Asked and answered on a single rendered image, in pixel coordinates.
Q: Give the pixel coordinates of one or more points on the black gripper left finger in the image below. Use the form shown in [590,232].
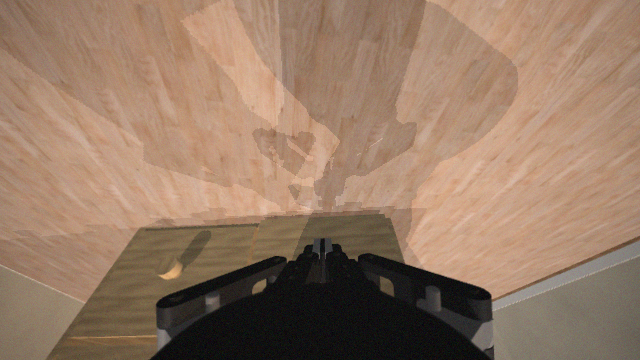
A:
[176,311]

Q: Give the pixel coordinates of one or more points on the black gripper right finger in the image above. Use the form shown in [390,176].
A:
[465,307]

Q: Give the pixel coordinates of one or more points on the light wooden chest of drawers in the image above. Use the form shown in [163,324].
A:
[69,346]

